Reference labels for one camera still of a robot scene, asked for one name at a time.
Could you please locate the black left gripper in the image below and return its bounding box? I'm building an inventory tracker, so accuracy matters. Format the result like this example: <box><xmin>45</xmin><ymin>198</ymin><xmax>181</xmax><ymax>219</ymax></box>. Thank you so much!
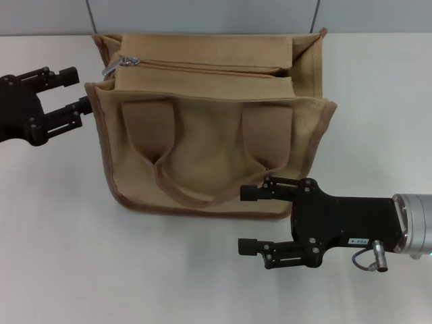
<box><xmin>0</xmin><ymin>66</ymin><xmax>93</xmax><ymax>147</ymax></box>

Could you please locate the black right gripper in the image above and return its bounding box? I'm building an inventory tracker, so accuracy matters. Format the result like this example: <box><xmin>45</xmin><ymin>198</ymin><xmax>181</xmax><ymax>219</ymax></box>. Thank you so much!
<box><xmin>237</xmin><ymin>175</ymin><xmax>408</xmax><ymax>271</ymax></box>

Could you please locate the silver zipper pull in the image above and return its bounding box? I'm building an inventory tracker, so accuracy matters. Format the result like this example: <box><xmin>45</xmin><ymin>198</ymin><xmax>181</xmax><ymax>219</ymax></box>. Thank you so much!
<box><xmin>101</xmin><ymin>55</ymin><xmax>141</xmax><ymax>77</ymax></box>

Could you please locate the khaki canvas food bag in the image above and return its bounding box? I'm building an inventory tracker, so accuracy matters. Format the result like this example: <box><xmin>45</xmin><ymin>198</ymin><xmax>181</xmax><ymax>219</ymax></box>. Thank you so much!
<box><xmin>83</xmin><ymin>27</ymin><xmax>339</xmax><ymax>222</ymax></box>

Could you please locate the grey right gripper cable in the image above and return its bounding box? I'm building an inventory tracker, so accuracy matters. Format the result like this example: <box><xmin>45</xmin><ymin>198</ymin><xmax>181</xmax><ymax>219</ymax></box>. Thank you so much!
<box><xmin>351</xmin><ymin>238</ymin><xmax>390</xmax><ymax>274</ymax></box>

